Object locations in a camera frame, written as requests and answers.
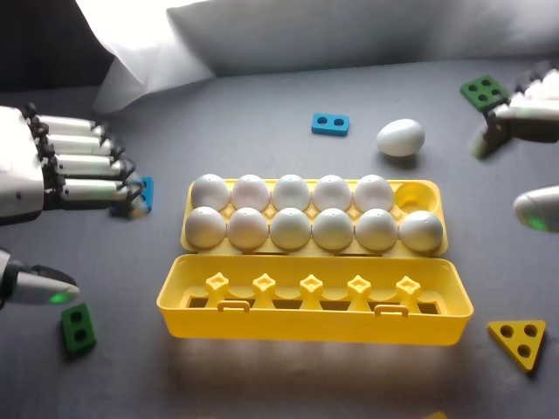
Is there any grey table cloth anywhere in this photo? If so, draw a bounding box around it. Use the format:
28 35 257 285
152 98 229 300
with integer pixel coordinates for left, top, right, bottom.
0 54 559 419

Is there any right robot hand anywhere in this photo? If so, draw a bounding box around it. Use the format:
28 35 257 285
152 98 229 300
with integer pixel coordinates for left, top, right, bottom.
470 59 559 236

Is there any white toy egg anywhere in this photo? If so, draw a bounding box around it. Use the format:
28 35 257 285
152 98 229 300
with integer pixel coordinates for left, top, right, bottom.
230 174 270 210
354 207 398 252
184 205 228 251
311 207 355 252
271 173 312 210
397 209 445 253
376 118 425 157
269 207 312 252
312 174 353 210
190 173 231 210
352 174 396 211
226 207 270 252

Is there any blue two-hole block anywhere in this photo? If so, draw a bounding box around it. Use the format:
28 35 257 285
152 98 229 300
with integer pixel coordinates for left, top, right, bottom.
310 112 351 136

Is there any green four-hole block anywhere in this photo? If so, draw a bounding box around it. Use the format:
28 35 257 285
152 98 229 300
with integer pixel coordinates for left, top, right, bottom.
459 74 510 115

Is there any white draped sheet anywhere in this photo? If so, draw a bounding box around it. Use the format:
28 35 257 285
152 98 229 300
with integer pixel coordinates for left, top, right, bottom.
72 0 559 115

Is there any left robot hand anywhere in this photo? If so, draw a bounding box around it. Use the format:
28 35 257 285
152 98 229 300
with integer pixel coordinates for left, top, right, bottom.
0 103 146 312

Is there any yellow triangle three-hole block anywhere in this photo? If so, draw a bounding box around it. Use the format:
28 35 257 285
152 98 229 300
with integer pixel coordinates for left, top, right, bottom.
487 319 548 374

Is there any yellow egg carton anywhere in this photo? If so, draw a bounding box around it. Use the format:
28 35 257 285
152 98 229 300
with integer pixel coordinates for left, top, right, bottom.
155 176 475 347

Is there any blue four-hole block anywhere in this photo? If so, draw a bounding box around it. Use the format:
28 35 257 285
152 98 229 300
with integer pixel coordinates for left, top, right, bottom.
108 175 155 218

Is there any green two-hole block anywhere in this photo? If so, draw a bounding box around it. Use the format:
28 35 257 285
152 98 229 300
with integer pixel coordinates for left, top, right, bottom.
59 301 98 353

